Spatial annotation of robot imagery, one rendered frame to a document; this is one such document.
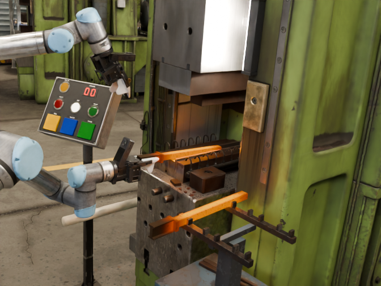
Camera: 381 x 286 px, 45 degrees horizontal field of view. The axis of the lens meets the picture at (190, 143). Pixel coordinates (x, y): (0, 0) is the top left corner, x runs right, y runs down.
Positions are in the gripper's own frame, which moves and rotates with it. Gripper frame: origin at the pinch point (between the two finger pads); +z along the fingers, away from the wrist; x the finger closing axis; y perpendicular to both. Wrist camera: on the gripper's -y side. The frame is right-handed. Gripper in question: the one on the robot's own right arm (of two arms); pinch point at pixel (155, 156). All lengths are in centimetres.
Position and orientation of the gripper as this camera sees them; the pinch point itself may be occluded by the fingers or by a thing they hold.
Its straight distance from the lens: 179.2
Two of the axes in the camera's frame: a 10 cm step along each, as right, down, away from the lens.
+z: 7.7, -1.3, 6.2
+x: 6.3, 2.9, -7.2
